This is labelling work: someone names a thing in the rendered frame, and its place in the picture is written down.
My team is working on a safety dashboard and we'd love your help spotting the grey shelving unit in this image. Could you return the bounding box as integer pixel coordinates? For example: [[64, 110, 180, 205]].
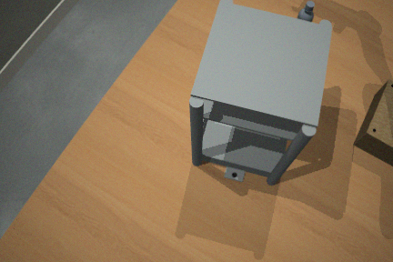
[[189, 0, 332, 186]]

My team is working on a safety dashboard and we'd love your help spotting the dark grey cylinder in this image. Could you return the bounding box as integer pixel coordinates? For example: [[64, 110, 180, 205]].
[[297, 1, 315, 22]]

